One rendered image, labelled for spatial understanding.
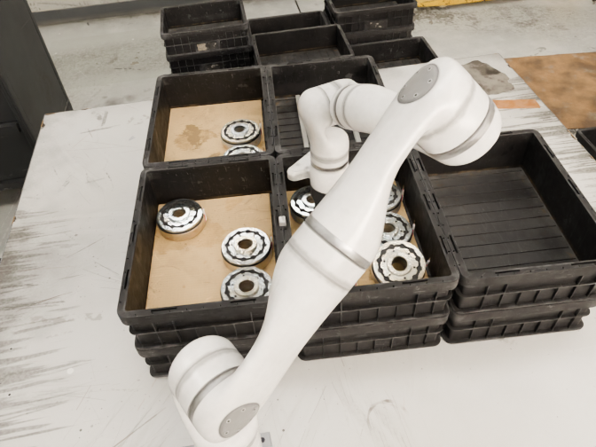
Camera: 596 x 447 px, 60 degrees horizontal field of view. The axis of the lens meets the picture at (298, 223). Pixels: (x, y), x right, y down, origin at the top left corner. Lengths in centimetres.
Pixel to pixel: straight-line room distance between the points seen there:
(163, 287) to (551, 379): 78
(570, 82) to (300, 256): 296
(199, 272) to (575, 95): 263
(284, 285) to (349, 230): 9
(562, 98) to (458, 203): 211
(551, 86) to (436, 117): 280
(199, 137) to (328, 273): 92
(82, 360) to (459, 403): 77
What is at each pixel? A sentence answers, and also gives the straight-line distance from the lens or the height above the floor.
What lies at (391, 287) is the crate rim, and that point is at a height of 93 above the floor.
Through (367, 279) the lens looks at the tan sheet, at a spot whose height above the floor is 83.
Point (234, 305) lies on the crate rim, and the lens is 90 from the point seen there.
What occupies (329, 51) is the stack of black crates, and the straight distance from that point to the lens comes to 249.
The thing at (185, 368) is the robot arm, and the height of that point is 112.
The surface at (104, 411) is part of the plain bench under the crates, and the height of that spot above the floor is 70.
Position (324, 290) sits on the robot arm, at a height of 120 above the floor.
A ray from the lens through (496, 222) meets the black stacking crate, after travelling 121.
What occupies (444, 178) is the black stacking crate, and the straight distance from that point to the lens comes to 128.
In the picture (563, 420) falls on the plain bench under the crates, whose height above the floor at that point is 70.
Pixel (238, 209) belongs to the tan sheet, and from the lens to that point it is 120.
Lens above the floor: 166
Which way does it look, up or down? 46 degrees down
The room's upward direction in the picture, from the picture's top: 4 degrees counter-clockwise
